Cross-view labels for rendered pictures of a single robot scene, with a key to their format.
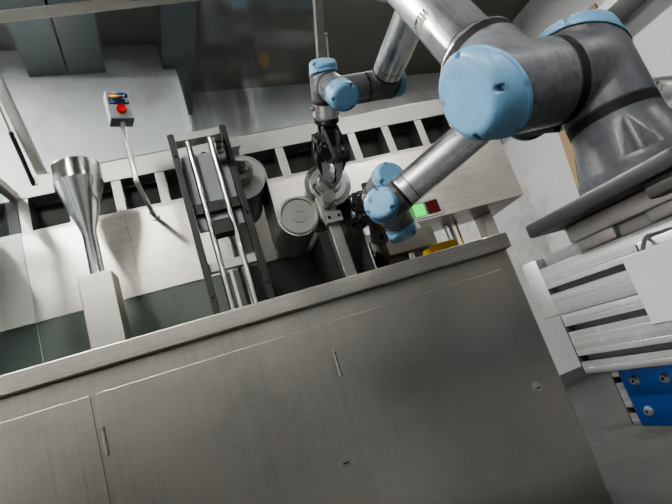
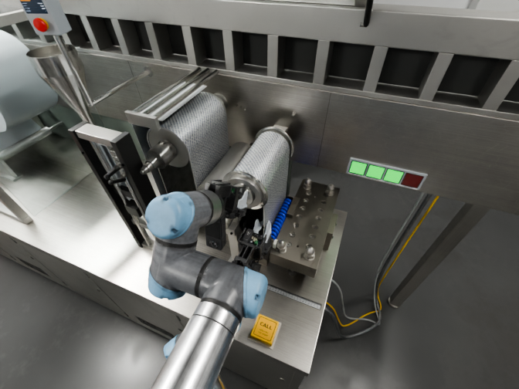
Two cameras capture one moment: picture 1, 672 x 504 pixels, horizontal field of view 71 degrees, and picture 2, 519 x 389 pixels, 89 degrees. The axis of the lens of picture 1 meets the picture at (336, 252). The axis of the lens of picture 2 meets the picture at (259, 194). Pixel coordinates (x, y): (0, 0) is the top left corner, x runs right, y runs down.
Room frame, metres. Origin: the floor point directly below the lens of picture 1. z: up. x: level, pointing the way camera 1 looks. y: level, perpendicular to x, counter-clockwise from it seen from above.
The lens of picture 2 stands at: (0.99, -0.42, 1.80)
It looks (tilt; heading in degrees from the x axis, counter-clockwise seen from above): 46 degrees down; 38
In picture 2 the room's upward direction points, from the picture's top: 1 degrees counter-clockwise
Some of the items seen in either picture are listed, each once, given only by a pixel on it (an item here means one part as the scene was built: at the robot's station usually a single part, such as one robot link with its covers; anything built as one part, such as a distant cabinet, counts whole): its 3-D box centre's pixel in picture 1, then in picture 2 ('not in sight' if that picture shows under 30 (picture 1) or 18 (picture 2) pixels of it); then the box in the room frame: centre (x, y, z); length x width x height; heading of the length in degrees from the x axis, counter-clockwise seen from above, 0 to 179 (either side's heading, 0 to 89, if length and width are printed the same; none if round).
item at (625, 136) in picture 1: (627, 146); not in sight; (0.61, -0.41, 0.87); 0.15 x 0.15 x 0.10
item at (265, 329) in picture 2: (440, 249); (265, 329); (1.21, -0.26, 0.91); 0.07 x 0.07 x 0.02; 15
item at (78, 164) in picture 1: (77, 176); (55, 59); (1.31, 0.68, 1.50); 0.14 x 0.14 x 0.06
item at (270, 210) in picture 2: (351, 232); (276, 201); (1.53, -0.07, 1.11); 0.23 x 0.01 x 0.18; 15
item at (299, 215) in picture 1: (294, 228); (229, 174); (1.48, 0.10, 1.18); 0.26 x 0.12 x 0.12; 15
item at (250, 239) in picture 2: (368, 203); (249, 252); (1.30, -0.13, 1.12); 0.12 x 0.08 x 0.09; 15
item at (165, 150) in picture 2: (241, 173); (162, 153); (1.31, 0.19, 1.34); 0.06 x 0.06 x 0.06; 15
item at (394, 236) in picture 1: (395, 217); not in sight; (1.13, -0.17, 1.01); 0.11 x 0.08 x 0.11; 163
